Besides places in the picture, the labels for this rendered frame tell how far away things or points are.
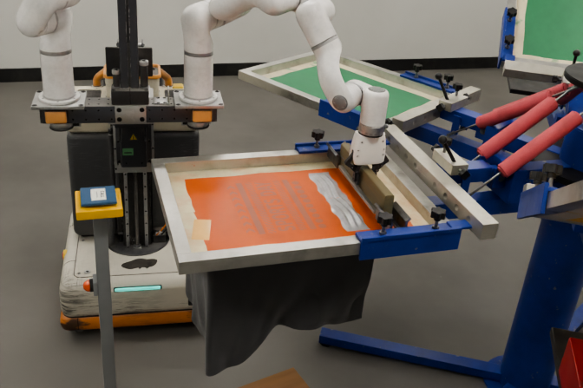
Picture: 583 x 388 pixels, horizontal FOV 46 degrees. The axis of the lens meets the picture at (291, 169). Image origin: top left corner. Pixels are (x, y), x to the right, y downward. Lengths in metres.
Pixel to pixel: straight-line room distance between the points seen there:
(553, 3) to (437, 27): 3.23
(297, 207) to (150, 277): 1.02
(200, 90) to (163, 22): 3.51
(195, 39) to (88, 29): 3.55
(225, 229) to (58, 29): 0.80
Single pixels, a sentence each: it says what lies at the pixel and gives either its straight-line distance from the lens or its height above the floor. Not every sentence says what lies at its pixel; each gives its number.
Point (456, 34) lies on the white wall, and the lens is 6.66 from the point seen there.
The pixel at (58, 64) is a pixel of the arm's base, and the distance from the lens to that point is 2.23.
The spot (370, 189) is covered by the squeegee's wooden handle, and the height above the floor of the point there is 1.03.
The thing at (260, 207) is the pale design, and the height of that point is 0.95.
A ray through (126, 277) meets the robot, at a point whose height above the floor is 0.28.
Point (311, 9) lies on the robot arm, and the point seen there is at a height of 1.51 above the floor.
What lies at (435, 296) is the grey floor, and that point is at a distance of 3.41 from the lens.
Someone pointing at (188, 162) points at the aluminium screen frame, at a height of 0.99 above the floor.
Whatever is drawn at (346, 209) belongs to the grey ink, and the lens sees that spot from 2.04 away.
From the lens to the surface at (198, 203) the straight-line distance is 2.03.
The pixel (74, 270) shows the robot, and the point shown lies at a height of 0.28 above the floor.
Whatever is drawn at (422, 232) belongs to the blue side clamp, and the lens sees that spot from 1.90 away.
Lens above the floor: 1.97
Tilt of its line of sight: 27 degrees down
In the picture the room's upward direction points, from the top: 5 degrees clockwise
